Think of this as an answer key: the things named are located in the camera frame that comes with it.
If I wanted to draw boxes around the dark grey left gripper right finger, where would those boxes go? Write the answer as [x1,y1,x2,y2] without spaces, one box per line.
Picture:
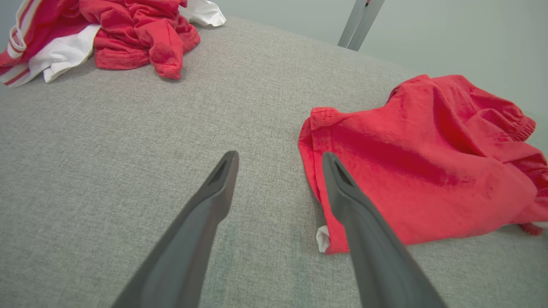
[322,152,447,308]

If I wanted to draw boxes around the grey partition post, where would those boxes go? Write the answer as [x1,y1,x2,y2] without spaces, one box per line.
[348,0,384,51]
[337,0,365,48]

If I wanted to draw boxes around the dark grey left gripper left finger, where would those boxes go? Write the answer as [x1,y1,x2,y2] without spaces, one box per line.
[111,150,240,308]

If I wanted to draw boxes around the red white-sleeved number shirt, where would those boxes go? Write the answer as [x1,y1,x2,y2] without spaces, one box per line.
[0,0,227,89]

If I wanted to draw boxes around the grey fabric sofa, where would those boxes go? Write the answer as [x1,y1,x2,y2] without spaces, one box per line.
[0,15,548,308]

